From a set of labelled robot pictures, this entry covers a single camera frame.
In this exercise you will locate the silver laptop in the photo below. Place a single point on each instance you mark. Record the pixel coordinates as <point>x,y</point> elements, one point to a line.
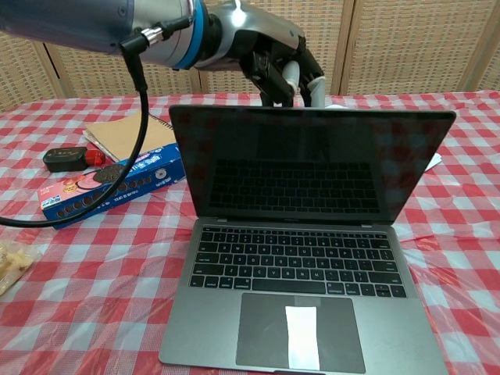
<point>297,254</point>

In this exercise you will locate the small red object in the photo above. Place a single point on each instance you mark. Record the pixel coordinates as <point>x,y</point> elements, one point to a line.
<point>95,157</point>

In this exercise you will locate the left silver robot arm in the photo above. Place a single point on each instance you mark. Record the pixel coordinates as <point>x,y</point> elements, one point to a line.
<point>78,23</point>

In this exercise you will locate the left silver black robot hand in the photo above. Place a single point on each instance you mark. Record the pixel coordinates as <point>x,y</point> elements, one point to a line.
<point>250,35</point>

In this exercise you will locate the brown spiral notebook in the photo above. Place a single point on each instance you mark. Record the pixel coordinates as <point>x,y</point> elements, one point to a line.
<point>117,133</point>

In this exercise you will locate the small black case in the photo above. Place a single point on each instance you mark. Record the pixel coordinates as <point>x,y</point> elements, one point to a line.
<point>64,158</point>

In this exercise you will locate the red white checkered tablecloth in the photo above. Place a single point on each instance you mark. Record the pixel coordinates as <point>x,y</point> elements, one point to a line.
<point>97,293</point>

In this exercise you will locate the blue pink cookie box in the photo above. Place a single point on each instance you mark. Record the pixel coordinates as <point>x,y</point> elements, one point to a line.
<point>156,168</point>

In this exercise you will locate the clear snack bag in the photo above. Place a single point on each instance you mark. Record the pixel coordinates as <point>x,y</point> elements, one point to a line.
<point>13,265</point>

